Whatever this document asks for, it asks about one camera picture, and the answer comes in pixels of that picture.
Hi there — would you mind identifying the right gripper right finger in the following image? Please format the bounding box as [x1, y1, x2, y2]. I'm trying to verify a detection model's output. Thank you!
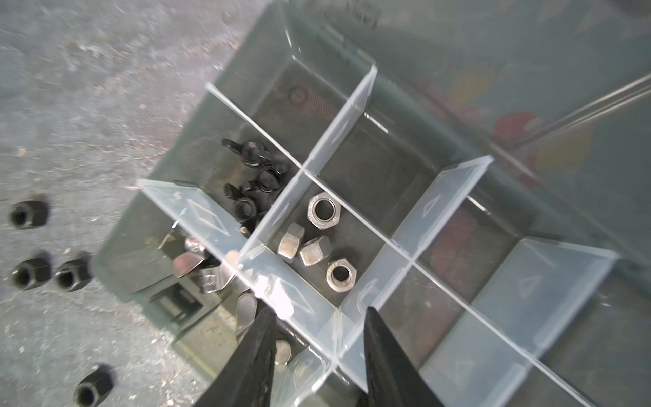
[363, 307, 442, 406]

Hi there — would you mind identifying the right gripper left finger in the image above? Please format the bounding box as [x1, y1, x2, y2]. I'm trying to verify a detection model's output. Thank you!
[195, 307, 277, 407]

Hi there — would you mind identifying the silver wing nut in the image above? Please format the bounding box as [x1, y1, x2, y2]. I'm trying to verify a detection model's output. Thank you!
[171, 237, 236, 293]
[275, 339, 293, 366]
[236, 292, 258, 342]

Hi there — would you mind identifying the silver hex nut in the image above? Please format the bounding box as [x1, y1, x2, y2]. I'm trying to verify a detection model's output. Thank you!
[277, 223, 305, 263]
[307, 192, 342, 230]
[325, 258, 357, 293]

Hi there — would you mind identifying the black hex nut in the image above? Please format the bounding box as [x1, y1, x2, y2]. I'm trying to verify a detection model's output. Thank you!
[10, 258, 52, 291]
[54, 259, 93, 292]
[74, 370, 114, 407]

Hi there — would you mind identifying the black wing nut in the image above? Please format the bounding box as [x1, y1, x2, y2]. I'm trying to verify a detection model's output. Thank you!
[221, 139, 289, 176]
[224, 182, 268, 237]
[240, 170, 285, 206]

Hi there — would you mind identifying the green compartment organizer box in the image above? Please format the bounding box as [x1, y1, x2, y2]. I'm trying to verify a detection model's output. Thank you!
[92, 1, 650, 406]

